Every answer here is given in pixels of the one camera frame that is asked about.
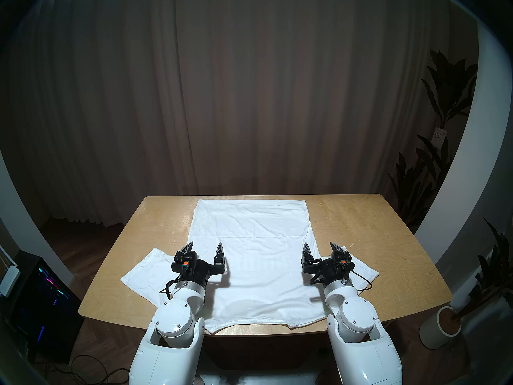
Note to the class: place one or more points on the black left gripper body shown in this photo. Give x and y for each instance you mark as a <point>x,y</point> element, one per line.
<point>200,270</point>

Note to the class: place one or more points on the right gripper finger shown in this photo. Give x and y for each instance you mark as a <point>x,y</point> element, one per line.
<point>307,254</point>
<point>340,252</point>

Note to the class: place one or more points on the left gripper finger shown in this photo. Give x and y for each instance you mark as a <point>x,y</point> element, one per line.
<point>219,254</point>
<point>185,250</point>

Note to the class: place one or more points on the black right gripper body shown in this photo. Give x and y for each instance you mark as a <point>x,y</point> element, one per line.
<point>326,270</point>

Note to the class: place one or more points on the white t-shirt with red print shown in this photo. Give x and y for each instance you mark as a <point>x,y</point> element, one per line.
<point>248,236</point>

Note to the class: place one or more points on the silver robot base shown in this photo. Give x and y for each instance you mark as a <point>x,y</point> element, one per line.
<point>260,379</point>

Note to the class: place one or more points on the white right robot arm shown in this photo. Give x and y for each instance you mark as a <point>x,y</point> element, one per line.
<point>356,320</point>

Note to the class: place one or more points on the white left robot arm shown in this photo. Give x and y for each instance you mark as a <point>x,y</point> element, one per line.
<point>172,320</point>

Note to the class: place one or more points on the white round plant pot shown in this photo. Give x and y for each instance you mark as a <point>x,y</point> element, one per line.
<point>431,332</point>

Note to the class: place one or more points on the black computer tower with lights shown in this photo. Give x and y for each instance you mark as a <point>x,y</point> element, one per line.
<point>44,304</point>

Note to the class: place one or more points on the white plant label tag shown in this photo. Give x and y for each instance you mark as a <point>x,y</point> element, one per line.
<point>439,137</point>

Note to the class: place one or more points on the dark plant in white pot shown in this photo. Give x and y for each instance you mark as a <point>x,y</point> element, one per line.
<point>493,268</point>

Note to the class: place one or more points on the beige pleated curtain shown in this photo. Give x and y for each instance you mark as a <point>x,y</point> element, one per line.
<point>240,87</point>

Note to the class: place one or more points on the small white box device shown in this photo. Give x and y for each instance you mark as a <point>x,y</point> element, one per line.
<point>9,280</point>

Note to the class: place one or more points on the tall dark leafy plant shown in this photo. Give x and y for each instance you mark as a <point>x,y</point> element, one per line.
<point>449,87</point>

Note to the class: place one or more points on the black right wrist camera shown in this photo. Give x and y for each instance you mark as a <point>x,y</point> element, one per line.
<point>342,262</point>

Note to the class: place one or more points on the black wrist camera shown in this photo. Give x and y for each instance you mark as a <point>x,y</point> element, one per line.
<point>185,264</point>
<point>342,262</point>

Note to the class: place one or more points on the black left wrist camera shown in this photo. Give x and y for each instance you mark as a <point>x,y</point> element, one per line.
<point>185,264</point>

